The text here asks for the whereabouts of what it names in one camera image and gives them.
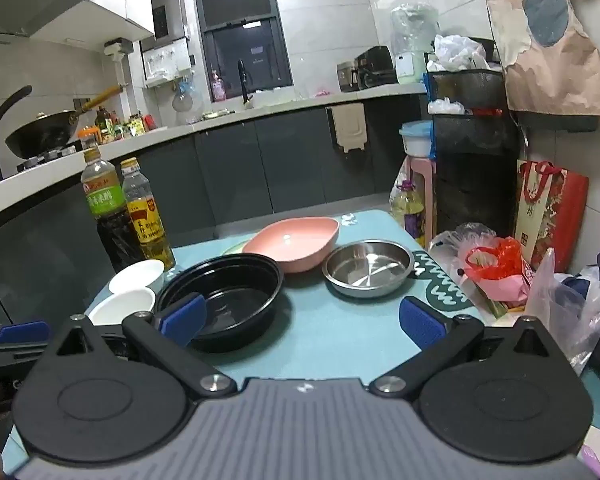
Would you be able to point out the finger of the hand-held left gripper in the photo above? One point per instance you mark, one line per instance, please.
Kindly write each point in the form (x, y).
(10, 354)
(22, 332)

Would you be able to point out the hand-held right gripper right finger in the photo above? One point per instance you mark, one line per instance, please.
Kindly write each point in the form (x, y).
(420, 322)

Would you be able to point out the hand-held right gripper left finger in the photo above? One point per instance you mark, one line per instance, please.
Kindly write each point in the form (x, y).
(182, 317)

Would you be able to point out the black round bowl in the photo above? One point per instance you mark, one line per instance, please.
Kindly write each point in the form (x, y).
(230, 300)

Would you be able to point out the stainless steel bowl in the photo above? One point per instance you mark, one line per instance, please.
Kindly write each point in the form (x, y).
(367, 267)

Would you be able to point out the green plate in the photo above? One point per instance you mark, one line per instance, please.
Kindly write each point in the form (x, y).
(235, 250)

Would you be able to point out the pink bowl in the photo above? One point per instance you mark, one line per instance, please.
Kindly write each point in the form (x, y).
(290, 245)

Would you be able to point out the small white bowl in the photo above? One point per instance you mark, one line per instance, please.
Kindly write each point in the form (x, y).
(135, 275)
(115, 307)

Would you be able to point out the crumpled clear pink bag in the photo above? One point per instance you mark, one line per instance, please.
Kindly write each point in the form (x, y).
(450, 247)

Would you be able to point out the blue printed tablecloth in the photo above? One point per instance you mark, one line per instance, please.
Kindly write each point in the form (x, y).
(330, 320)

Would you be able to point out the oil bottle yellow label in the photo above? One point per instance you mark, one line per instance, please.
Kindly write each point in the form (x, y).
(147, 225)

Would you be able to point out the large cooking oil jug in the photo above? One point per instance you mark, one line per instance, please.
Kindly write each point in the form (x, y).
(409, 212)

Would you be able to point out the pink stool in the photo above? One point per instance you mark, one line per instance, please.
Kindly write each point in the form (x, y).
(427, 200)

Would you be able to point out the printed plastic bag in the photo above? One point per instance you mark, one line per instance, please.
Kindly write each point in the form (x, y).
(396, 190)

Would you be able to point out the dark vinegar bottle green label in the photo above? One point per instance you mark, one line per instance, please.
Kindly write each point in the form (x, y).
(105, 200)

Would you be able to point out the clear plastic bag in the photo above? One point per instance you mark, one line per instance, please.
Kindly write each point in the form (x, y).
(565, 305)

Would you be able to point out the black mesh rack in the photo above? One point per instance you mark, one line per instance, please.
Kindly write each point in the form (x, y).
(475, 175)

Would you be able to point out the red gift bag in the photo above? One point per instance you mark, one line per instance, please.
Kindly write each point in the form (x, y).
(550, 215)

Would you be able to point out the gas stove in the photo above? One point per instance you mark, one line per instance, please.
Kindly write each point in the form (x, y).
(30, 162)

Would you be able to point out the dark grey base cabinets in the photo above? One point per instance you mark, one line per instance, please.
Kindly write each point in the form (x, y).
(255, 160)

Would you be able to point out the white container blue lid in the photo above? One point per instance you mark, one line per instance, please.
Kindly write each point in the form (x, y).
(416, 140)

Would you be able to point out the white kitchen countertop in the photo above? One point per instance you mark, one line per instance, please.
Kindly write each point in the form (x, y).
(180, 132)

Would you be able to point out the row of condiment bottles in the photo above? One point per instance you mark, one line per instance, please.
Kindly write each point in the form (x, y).
(125, 127)

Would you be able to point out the orange lid jar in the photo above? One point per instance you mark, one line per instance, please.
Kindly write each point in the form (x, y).
(90, 137)

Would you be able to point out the beige hanging bin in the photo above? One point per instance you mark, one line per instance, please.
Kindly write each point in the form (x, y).
(347, 125)

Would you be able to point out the white hanging strainer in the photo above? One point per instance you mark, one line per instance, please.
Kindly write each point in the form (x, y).
(185, 97)

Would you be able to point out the pink soap bottle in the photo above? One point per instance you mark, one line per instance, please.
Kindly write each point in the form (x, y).
(217, 87)

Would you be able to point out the black faucet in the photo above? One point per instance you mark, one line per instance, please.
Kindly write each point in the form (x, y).
(242, 85)

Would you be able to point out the white green appliance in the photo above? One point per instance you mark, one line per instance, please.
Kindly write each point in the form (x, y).
(410, 67)

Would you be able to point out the grey rice cooker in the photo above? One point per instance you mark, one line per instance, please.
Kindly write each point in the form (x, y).
(347, 77)

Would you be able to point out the black air fryer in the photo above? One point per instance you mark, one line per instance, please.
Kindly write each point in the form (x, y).
(375, 67)

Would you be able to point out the dark window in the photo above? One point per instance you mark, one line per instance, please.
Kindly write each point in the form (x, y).
(240, 60)

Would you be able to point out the white plastic bag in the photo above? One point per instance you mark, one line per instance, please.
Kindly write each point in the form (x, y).
(455, 52)

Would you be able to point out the translucent plastic container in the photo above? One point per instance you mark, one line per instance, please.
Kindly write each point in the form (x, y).
(414, 27)

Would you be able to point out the grey water heater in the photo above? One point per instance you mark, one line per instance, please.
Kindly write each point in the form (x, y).
(167, 10)

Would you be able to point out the white wall holder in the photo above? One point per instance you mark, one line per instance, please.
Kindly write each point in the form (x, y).
(117, 52)

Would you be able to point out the white wall cabinet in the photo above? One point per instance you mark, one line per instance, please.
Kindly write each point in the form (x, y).
(120, 0)

